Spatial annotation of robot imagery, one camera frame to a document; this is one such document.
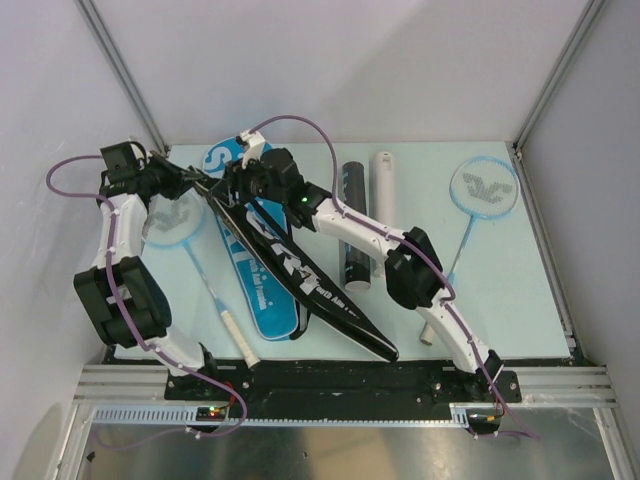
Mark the frame post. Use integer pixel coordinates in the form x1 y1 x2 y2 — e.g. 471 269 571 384
75 0 170 153
512 0 610 154

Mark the black shuttlecock tube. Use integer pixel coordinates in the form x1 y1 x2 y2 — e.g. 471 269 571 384
341 160 374 294

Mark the right frame post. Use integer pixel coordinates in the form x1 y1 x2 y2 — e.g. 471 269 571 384
512 0 610 154

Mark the light blue racket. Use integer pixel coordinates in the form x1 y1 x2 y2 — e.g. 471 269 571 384
143 194 260 370
418 155 521 346

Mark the circuit board with wires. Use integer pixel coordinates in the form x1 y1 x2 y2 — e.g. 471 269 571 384
195 394 236 422
466 394 506 439

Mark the aluminium frame rail front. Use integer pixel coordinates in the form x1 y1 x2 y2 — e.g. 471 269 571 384
73 365 617 428

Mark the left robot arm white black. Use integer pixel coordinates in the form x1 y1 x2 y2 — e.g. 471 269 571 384
73 141 222 399

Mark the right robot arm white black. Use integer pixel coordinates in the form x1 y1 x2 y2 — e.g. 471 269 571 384
223 148 503 401

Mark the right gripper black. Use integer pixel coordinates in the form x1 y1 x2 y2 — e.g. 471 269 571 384
210 153 286 209

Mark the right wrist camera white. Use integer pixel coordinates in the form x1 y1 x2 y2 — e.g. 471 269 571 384
235 130 266 162

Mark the white shuttlecock tube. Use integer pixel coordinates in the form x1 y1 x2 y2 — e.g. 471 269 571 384
369 151 396 226

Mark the left frame post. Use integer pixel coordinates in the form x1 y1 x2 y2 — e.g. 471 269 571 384
75 0 170 153

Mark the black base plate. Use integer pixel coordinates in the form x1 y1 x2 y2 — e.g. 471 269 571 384
154 360 523 422

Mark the right circuit board with wires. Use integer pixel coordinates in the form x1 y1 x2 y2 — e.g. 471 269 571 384
466 394 506 439

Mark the blue racket bag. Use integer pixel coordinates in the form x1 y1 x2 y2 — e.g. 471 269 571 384
202 138 310 341

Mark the black racket bag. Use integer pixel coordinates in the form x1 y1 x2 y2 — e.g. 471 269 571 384
194 177 399 362

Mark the left circuit board with wires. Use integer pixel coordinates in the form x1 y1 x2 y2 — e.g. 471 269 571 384
195 394 236 422

